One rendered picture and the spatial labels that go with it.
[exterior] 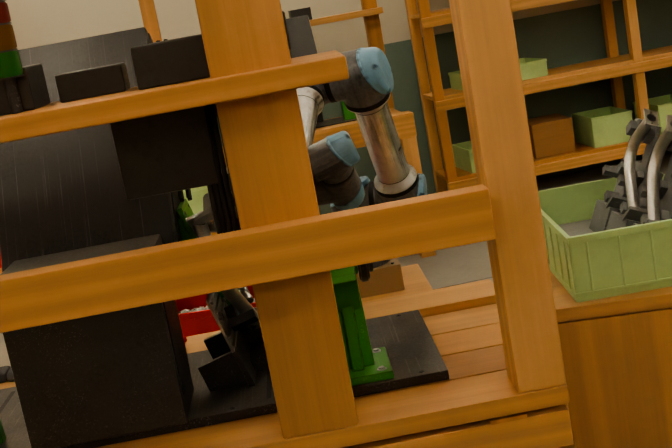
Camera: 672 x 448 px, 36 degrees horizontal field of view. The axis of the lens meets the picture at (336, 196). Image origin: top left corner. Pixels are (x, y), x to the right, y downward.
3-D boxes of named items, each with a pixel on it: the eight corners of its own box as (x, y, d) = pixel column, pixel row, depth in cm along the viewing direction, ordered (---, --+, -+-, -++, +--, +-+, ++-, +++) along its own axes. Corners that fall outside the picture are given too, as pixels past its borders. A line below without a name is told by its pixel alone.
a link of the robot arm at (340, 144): (366, 170, 217) (354, 145, 210) (319, 193, 217) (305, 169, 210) (353, 144, 222) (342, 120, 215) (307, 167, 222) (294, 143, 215)
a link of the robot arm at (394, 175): (381, 203, 289) (323, 44, 254) (434, 195, 285) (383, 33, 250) (378, 234, 281) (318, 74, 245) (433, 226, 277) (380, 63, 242)
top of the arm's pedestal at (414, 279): (312, 296, 303) (309, 283, 303) (420, 276, 304) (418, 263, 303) (317, 329, 272) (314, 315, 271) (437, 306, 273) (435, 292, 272)
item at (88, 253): (52, 417, 216) (13, 260, 210) (196, 389, 217) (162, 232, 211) (31, 454, 198) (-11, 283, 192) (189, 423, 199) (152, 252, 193)
